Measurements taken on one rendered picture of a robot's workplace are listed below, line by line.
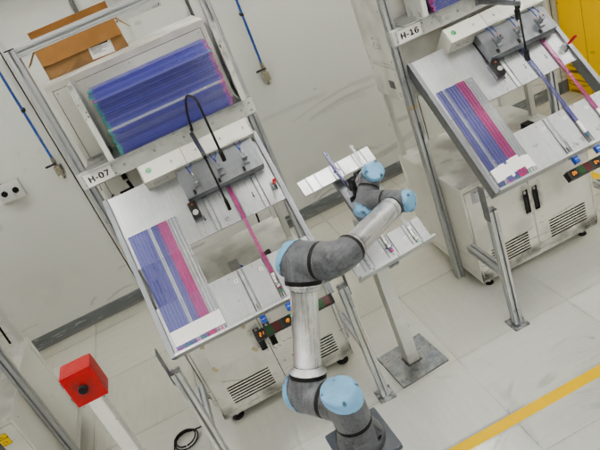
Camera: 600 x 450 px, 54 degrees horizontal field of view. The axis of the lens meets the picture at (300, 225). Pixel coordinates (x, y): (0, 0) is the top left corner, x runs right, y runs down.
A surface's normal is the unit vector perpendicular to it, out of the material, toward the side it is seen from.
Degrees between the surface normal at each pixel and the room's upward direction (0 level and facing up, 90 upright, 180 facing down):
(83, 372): 90
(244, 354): 90
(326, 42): 90
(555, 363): 0
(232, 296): 48
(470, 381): 0
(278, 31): 90
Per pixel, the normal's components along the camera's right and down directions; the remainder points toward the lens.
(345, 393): -0.24, -0.81
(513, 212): 0.29, 0.37
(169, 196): -0.01, -0.29
